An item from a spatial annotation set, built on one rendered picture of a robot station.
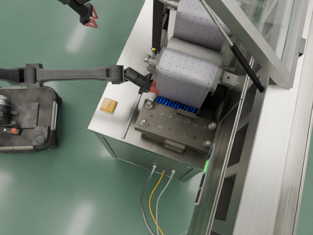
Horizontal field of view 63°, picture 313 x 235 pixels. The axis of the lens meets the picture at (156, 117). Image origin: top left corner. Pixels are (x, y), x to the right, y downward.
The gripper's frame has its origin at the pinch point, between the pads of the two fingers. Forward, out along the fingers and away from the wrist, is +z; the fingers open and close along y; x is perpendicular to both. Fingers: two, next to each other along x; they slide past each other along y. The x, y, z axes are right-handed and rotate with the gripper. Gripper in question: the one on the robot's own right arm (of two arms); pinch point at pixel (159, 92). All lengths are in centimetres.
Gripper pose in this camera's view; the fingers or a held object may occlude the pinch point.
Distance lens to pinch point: 127.6
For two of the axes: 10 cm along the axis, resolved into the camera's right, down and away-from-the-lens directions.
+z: 8.0, 4.4, 4.1
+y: -3.3, 8.9, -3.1
